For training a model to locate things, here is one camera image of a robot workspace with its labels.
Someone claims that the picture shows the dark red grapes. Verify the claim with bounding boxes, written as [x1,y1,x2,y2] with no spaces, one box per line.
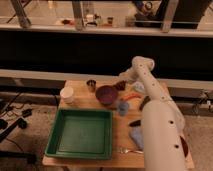
[115,81,126,91]

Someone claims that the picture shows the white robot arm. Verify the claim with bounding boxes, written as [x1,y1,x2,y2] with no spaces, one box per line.
[120,56,188,171]

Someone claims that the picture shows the purple bowl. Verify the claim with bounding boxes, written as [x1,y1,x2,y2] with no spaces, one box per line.
[95,85,118,105]

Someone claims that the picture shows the orange bowl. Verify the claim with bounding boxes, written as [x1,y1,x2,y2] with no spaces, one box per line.
[180,136,189,157]

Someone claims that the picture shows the clear plastic bag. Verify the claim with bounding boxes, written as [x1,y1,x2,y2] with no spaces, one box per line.
[133,82,145,94]

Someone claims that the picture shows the orange carrot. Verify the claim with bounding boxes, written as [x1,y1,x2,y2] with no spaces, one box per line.
[121,94,141,101]

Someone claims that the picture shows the wooden table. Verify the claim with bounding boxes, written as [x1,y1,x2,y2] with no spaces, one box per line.
[43,80,192,171]

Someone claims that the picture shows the black rectangular block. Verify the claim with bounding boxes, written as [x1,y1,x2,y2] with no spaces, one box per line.
[139,96,150,111]

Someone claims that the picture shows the small blue cup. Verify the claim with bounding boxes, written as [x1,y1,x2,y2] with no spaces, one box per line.
[117,101,129,116]

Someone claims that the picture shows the small metal cup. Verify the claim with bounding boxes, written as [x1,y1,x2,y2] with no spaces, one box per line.
[86,79,96,92]

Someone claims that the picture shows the blue sponge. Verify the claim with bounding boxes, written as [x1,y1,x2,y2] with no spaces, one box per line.
[129,127,144,150]

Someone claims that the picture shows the white paper cup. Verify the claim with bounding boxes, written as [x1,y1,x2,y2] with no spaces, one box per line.
[60,87,74,104]

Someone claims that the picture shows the silver fork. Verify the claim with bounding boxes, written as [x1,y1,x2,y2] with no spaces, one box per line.
[118,148,143,154]

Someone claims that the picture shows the green plastic tray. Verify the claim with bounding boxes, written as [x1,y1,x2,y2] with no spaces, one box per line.
[45,109,113,160]

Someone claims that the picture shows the black handled peeler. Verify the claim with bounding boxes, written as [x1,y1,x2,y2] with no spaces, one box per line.
[129,120,141,127]

